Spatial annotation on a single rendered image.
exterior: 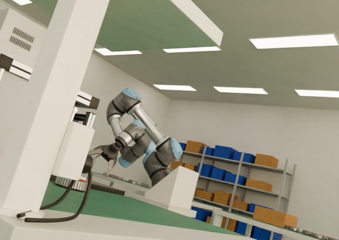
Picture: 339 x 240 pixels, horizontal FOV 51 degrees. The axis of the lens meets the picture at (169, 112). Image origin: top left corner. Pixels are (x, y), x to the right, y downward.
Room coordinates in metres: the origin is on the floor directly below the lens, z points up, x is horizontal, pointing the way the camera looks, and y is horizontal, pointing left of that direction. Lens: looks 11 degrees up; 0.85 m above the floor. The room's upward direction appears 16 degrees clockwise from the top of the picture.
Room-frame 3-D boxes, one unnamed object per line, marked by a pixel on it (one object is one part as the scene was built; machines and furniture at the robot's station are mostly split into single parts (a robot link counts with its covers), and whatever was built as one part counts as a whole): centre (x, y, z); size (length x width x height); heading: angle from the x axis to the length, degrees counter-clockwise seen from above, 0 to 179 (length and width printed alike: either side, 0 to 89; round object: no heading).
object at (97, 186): (1.75, 0.50, 0.76); 0.64 x 0.47 x 0.02; 49
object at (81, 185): (1.27, 0.26, 0.77); 0.11 x 0.11 x 0.04
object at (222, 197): (8.13, -1.74, 0.92); 0.40 x 0.36 x 0.27; 137
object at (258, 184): (7.66, -2.28, 1.37); 0.42 x 0.40 x 0.18; 49
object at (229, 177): (8.00, -1.88, 1.38); 0.42 x 0.42 x 0.20; 47
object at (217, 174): (8.28, -1.55, 1.41); 0.42 x 0.28 x 0.26; 141
